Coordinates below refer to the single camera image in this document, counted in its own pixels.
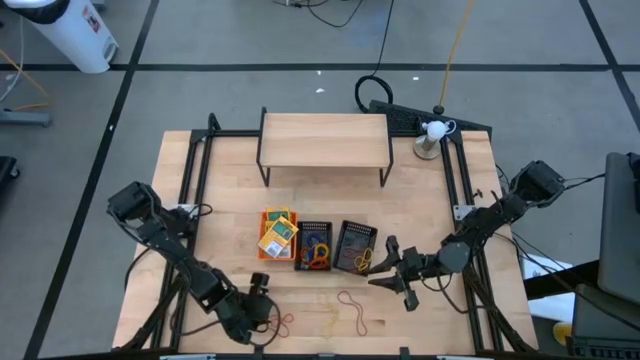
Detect black metal rig frame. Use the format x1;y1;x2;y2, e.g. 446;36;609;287
112;112;539;360

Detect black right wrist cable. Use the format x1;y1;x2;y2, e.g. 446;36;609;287
419;272;474;316

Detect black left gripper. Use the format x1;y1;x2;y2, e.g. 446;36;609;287
219;273;276;344

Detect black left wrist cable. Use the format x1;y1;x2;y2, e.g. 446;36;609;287
247;299;284;349

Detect white bulb lamp metal base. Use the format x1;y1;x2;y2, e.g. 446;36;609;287
412;118;459;161

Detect black hanging cable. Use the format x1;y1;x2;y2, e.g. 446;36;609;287
353;0;396;115

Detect wooden shelf riser black legs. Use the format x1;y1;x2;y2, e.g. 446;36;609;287
257;106;396;189

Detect yellow hanging cable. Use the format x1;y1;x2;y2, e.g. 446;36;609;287
432;0;476;115

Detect yellow rubber band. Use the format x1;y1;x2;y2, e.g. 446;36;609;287
318;298;342;338
352;247;375;271

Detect black floor object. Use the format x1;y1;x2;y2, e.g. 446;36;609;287
0;155;21;199

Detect dark grey equipment box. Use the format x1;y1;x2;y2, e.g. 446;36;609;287
567;284;640;360

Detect red rubber band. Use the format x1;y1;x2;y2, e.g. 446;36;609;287
336;290;369;338
339;233;369;264
269;313;296;338

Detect yellow round object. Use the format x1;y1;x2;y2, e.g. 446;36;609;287
552;321;574;346

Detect yellow floor cable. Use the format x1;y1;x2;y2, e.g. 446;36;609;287
0;47;51;112

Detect grey metal box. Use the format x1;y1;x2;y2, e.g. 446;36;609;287
597;151;640;307

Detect black floor cable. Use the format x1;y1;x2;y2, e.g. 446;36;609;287
272;0;362;29

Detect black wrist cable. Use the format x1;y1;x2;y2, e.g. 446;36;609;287
247;299;284;349
419;272;474;316

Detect grey stand base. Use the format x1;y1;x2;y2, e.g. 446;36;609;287
0;108;54;129

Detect black table side cable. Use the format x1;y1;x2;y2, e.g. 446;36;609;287
123;244;151;291

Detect black plastic basket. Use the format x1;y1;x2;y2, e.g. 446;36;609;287
332;219;380;277
293;220;334;273

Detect orange plastic basket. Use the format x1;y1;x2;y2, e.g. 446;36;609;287
257;209;300;262

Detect black perforated panel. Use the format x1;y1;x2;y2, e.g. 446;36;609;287
368;99;494;139

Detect white paper sheet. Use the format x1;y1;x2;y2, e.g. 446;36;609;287
519;252;576;321

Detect white cylindrical bin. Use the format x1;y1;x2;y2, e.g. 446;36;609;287
3;0;120;75

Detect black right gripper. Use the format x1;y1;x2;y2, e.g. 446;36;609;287
367;235;437;312

